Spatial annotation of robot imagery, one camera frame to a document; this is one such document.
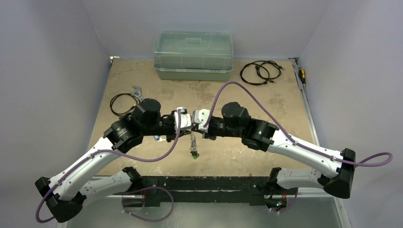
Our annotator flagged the black coiled cable right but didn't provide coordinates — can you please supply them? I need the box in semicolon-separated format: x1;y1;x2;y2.
240;60;284;86

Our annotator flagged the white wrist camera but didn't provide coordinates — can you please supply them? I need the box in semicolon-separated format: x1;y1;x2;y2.
192;109;210;132
173;107;193;130

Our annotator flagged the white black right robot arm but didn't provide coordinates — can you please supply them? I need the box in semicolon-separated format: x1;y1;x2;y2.
192;102;355;199

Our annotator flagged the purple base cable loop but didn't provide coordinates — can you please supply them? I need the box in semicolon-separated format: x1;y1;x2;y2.
121;184;176;222

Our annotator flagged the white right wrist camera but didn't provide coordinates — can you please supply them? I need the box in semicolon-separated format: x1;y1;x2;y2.
192;109;210;132

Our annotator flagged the key with blue tag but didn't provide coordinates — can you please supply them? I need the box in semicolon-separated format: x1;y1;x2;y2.
154;135;165;142

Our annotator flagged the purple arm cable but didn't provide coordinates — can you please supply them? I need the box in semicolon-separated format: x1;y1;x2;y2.
203;81;393;167
35;108;183;223

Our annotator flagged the black metal base rail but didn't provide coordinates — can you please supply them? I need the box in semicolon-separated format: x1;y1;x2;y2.
123;175;298;209

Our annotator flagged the yellow black screwdriver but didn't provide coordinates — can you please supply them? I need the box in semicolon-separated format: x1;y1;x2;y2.
298;69;306;86

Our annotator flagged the large metal keyring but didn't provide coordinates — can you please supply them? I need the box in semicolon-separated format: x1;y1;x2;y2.
190;132;198;152

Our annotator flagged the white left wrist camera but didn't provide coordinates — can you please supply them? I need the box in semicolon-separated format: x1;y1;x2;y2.
173;107;193;130

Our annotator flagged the black coiled cable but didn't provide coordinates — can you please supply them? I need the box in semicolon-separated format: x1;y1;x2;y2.
240;60;284;86
110;93;141;118

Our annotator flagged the red handled adjustable wrench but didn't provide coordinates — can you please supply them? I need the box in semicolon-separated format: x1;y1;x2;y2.
131;85;144;102

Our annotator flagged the black coiled cable left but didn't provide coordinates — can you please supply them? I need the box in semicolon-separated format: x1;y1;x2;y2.
110;93;141;118

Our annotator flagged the green plastic storage box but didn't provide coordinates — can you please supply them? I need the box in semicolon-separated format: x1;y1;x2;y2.
154;30;233;81

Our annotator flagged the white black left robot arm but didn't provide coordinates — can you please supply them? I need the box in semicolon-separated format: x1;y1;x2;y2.
35;98;192;223

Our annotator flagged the key with green tag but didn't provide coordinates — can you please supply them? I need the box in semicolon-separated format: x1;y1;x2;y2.
191;151;200;159

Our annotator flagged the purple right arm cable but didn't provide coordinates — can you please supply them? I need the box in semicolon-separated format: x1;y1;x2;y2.
203;81;393;167

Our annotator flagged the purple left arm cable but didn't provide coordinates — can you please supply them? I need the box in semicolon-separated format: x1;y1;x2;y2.
35;108;183;223

